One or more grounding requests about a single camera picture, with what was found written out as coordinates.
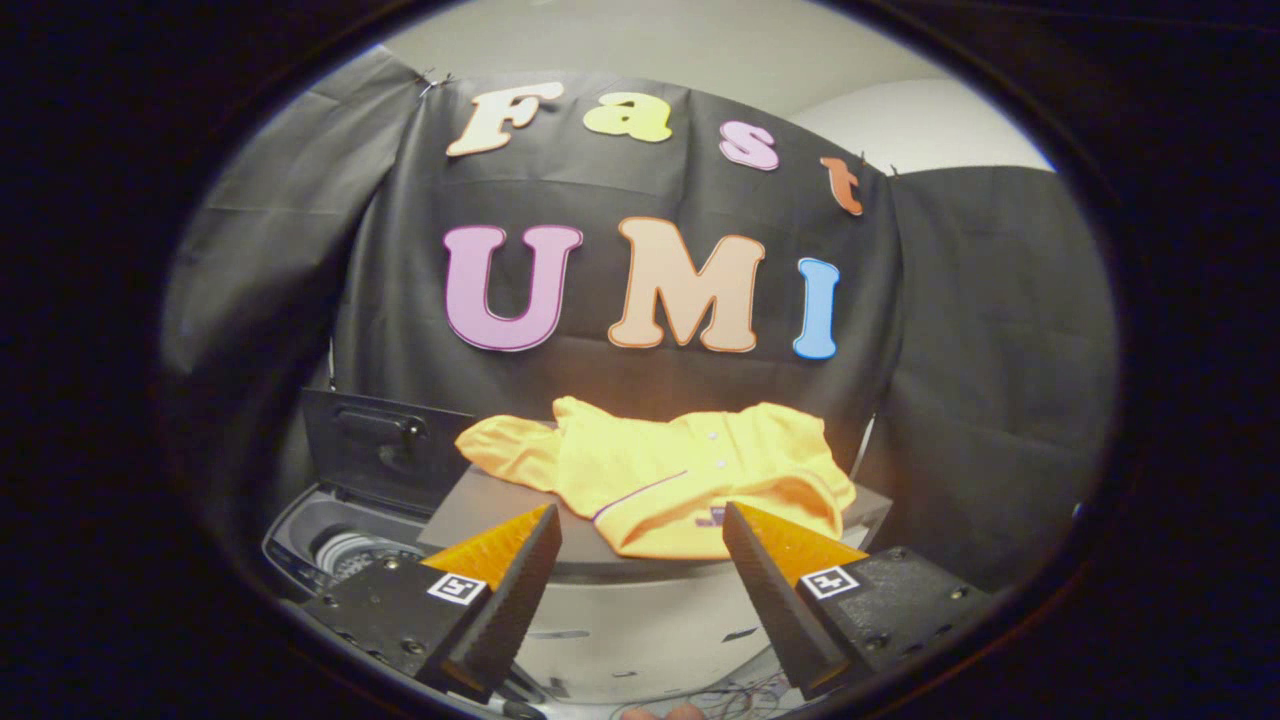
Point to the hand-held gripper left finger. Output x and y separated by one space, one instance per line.
515 600

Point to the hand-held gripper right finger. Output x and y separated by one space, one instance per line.
775 600

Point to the orange shirt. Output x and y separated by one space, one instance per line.
660 475

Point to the grey washing machine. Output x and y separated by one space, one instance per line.
330 540

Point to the dark washing machine lid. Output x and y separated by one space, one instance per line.
385 450

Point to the black backdrop cloth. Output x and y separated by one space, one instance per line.
640 190

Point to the beige cabinet with dark frame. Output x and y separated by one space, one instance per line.
620 620

